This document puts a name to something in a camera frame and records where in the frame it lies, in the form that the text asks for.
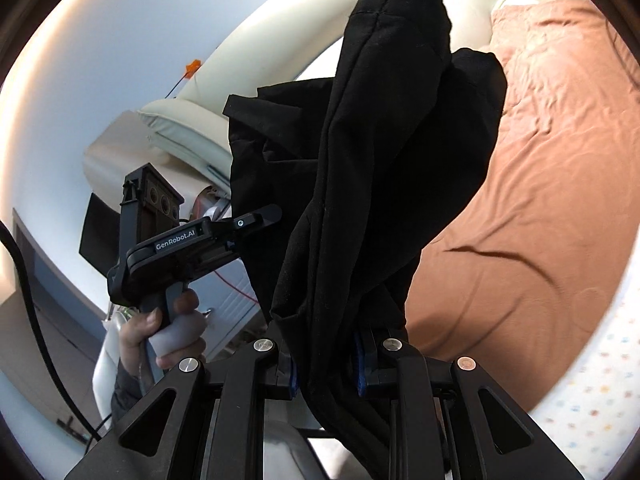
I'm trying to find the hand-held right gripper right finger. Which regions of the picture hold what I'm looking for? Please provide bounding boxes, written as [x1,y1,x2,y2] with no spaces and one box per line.
[352,329,586,480]

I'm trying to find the white dotted bed sheet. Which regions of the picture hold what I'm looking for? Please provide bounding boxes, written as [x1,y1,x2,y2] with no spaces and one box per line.
[527,280,640,461]

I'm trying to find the thick black cable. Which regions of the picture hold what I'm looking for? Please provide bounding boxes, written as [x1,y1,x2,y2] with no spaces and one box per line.
[0,220,108,443]

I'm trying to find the black square panel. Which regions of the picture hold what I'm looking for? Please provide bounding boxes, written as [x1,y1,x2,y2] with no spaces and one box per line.
[79,192,123,267]

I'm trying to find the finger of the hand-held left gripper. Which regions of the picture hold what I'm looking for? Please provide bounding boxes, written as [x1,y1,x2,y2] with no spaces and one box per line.
[220,204,282,248]

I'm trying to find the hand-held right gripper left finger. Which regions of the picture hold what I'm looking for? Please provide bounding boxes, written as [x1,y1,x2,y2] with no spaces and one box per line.
[65,332,301,480]

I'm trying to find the orange blanket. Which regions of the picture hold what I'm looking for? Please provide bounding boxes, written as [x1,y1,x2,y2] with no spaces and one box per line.
[405,0,638,376]

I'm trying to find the black button shirt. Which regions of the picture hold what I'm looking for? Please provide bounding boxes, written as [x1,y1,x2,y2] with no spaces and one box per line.
[222,0,508,480]

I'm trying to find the cream padded headboard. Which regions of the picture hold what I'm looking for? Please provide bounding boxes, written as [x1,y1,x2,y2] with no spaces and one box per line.
[137,0,506,171]

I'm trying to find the person's left hand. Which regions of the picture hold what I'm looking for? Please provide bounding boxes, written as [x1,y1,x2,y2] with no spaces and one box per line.
[120,291,207,377]

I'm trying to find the person's left forearm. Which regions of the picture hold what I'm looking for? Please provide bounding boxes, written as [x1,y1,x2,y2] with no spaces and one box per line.
[111,360,151,433]

